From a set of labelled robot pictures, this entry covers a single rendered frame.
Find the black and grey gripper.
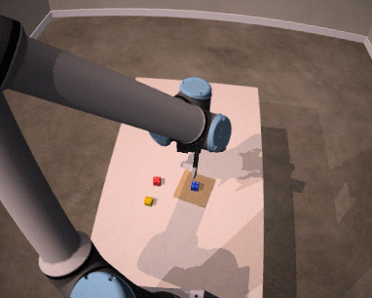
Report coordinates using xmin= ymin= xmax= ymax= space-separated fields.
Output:
xmin=176 ymin=142 xmax=202 ymax=180

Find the yellow die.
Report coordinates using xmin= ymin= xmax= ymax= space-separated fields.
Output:
xmin=144 ymin=196 xmax=153 ymax=206

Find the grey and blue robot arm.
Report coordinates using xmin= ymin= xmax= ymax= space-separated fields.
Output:
xmin=0 ymin=15 xmax=232 ymax=298

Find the brown square mat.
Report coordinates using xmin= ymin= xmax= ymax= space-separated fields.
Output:
xmin=173 ymin=170 xmax=215 ymax=207

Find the blue die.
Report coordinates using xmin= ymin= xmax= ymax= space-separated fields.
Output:
xmin=191 ymin=181 xmax=199 ymax=192

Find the red die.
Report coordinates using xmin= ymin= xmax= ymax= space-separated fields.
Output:
xmin=153 ymin=176 xmax=161 ymax=186

